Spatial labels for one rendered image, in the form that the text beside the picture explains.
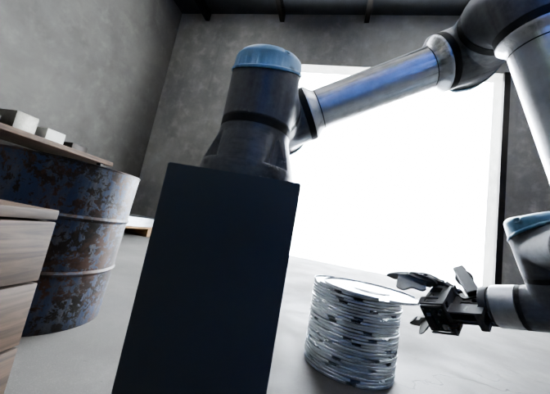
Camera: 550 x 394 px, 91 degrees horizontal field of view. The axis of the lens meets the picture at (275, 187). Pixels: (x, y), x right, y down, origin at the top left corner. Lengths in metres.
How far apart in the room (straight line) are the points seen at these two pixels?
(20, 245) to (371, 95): 0.68
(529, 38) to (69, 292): 1.14
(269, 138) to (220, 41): 5.56
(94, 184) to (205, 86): 4.67
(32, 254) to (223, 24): 5.78
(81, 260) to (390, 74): 0.94
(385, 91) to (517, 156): 4.63
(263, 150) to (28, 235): 0.43
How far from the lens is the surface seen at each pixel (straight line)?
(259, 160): 0.37
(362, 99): 0.59
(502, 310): 0.65
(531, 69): 0.55
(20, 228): 0.61
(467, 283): 0.72
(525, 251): 0.61
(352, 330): 0.90
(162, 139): 5.45
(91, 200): 0.96
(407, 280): 0.73
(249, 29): 5.90
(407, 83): 0.62
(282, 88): 0.44
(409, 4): 5.67
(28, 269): 0.64
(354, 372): 0.94
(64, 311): 1.03
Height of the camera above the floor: 0.39
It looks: 9 degrees up
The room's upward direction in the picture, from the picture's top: 10 degrees clockwise
